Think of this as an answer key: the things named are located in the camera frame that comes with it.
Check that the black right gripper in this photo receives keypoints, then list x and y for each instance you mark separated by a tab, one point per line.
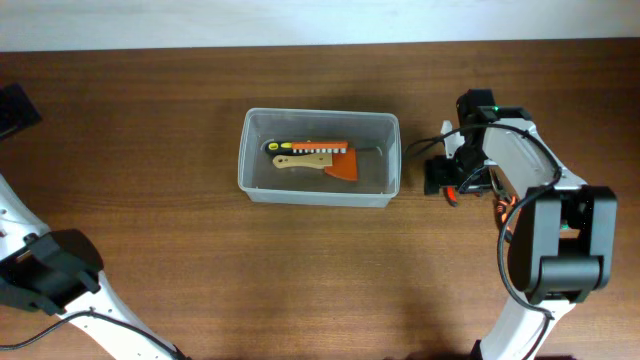
438	175

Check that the clear plastic storage box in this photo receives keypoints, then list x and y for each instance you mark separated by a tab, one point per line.
379	175

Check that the yellow black handle file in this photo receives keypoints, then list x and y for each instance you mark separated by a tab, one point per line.
284	148

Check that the small red cutting pliers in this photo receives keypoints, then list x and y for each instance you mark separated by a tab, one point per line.
450	196

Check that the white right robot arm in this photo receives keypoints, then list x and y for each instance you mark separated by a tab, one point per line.
556	232

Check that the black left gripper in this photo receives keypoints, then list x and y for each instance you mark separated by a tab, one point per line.
11	118

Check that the wooden handle orange scraper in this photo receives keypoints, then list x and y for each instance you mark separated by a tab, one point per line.
340	166

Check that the orange tool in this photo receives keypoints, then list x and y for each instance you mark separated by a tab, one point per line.
320	147

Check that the orange black needle-nose pliers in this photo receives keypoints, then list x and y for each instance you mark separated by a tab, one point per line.
503	203

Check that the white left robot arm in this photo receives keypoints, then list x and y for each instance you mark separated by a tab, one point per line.
61	273

